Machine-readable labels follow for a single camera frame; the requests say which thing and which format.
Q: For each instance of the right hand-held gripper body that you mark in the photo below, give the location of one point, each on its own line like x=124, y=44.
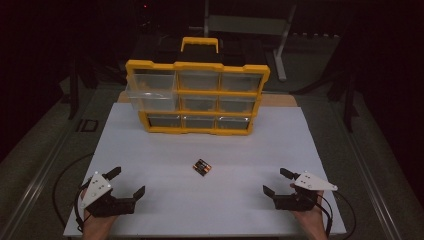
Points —
x=296, y=202

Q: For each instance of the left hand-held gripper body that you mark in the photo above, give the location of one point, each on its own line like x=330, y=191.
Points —
x=100, y=203

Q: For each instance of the black and orange battery pack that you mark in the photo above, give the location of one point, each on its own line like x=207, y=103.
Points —
x=202, y=167

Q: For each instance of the large clear plastic drawer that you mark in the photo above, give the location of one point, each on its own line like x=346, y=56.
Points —
x=151, y=100

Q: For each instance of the yellow organizer cabinet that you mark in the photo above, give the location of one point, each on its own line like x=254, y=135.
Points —
x=200, y=66

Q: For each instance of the person's left hand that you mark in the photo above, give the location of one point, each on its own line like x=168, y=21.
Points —
x=96, y=228

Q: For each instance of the person's right hand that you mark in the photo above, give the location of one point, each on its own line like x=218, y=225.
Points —
x=313, y=223

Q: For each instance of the tan wooden board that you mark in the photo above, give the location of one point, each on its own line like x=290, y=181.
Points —
x=280, y=100

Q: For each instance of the dark stand leg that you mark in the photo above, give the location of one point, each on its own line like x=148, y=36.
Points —
x=73, y=93
x=350, y=106

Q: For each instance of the set of small clear bins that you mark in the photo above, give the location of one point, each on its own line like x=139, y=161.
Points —
x=200, y=80

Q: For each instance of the grey metal stand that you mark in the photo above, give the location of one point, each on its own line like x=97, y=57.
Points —
x=246, y=24

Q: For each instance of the grey metal rail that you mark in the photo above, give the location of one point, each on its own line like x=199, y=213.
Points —
x=33, y=190
x=370, y=173

